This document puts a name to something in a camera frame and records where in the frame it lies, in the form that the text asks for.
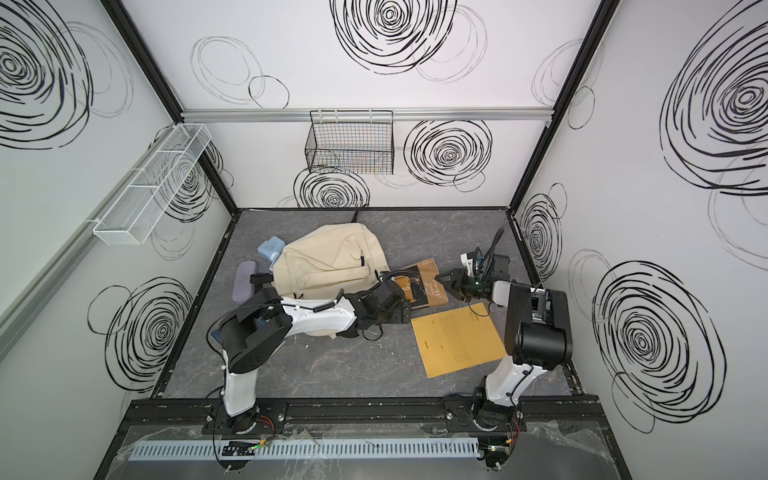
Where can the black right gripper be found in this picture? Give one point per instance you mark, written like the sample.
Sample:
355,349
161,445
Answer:
462,279

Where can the brown black scroll book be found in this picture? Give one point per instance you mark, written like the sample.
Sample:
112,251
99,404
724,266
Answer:
420,287

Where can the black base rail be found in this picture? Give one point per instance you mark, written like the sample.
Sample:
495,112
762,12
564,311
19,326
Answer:
453,413

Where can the white slotted cable duct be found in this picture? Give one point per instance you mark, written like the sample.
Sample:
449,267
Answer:
306,449

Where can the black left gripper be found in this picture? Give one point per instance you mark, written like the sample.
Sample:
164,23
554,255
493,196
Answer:
399,317

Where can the yellow grid exercise book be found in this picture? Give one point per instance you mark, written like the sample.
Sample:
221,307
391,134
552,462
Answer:
457,339

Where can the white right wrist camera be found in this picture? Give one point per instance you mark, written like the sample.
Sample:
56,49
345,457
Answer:
472,262

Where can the light blue pencil sharpener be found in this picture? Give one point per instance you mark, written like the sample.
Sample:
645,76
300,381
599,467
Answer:
271,250

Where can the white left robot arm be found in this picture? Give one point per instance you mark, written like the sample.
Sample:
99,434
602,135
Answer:
250,334

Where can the black wire basket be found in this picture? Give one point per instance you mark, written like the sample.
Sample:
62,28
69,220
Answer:
353,140

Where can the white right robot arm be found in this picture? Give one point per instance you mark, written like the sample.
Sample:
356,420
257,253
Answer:
537,334

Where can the purple pencil case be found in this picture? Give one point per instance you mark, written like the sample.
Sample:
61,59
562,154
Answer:
242,287

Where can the cream canvas backpack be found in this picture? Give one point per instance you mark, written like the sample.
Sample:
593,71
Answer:
332,258

